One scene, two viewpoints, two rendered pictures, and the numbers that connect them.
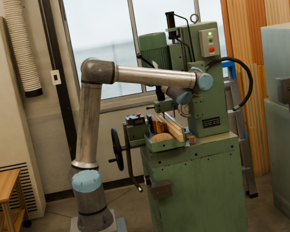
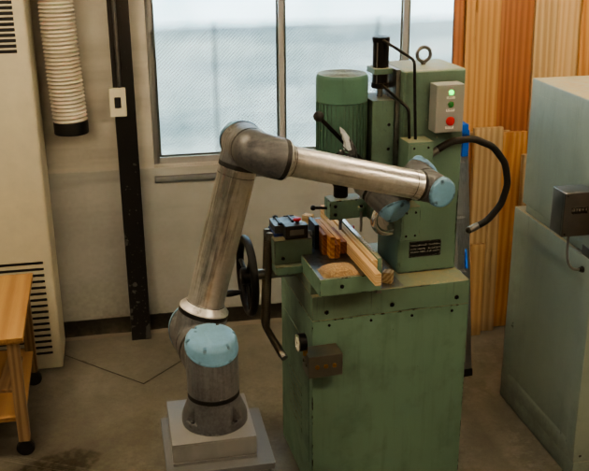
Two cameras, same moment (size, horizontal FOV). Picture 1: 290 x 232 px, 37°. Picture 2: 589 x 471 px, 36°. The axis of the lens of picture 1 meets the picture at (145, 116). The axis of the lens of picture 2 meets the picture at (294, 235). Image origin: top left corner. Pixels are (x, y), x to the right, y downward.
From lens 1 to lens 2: 56 cm
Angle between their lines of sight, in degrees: 8
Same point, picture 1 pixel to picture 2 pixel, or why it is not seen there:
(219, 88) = not seen: hidden behind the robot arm
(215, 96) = not seen: hidden behind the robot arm
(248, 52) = (490, 103)
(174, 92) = (379, 198)
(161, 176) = (325, 336)
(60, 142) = (107, 226)
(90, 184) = (222, 354)
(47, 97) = (94, 136)
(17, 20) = not seen: outside the picture
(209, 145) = (418, 291)
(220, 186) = (424, 363)
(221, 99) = (450, 209)
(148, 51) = (334, 107)
